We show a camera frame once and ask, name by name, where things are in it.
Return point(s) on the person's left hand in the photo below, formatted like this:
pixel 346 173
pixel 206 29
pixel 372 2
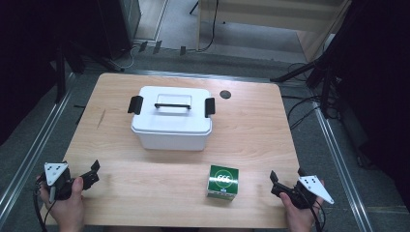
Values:
pixel 69 209

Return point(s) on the black tape strip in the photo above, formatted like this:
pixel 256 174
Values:
pixel 182 50
pixel 157 47
pixel 143 46

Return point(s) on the black metal stand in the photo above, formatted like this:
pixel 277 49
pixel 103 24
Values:
pixel 325 80

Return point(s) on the light wooden cabinet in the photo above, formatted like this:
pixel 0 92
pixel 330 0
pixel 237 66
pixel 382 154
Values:
pixel 257 16

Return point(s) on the black round table grommet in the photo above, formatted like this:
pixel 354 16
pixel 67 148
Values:
pixel 225 94

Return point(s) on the dark cabinet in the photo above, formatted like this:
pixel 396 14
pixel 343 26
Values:
pixel 122 25

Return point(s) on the green cube carton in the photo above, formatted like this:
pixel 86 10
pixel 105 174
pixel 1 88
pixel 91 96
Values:
pixel 223 180

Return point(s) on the person's right hand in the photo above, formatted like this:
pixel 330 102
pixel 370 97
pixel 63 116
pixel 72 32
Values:
pixel 298 216

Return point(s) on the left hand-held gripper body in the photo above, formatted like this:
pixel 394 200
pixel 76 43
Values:
pixel 57 175

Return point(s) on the white plastic storage box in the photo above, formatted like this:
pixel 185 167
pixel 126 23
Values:
pixel 172 141

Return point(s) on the metal floor rail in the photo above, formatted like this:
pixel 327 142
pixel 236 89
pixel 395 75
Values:
pixel 35 148
pixel 341 161

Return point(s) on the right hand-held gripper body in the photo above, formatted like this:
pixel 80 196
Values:
pixel 312 188

